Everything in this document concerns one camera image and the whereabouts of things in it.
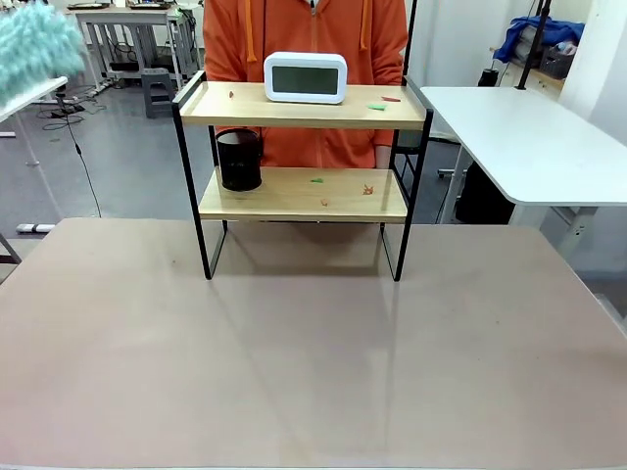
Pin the black plastic crate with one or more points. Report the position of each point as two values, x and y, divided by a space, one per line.
556 61

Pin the large white table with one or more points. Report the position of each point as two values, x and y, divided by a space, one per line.
529 142

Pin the grey plastic stool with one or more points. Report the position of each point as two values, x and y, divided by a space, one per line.
157 80

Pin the black mesh pen cup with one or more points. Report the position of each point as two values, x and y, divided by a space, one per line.
240 161

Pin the white digital clock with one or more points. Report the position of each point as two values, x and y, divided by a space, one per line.
304 95

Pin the black bin under table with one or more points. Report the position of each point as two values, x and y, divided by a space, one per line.
482 196

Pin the person in orange hoodie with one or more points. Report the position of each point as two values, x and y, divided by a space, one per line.
303 29

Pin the small white table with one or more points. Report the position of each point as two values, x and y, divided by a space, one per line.
29 100

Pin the person's left hand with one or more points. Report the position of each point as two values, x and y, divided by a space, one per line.
383 156

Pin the white power strip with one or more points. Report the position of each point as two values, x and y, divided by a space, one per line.
34 228

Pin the blue cloth pile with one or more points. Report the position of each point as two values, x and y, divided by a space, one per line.
529 29

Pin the thin black pole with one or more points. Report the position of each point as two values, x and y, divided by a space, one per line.
410 29

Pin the crumpled orange paper scrap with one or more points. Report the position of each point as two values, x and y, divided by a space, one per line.
368 189

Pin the black stand pole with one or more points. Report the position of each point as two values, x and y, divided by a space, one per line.
536 34

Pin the grey frame workbench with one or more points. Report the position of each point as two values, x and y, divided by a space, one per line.
122 17

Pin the small black bag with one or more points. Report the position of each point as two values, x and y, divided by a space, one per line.
488 78

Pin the black frame wooden two-tier shelf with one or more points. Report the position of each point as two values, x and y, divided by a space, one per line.
294 116

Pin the teal chenille duster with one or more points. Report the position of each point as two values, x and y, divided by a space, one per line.
34 49

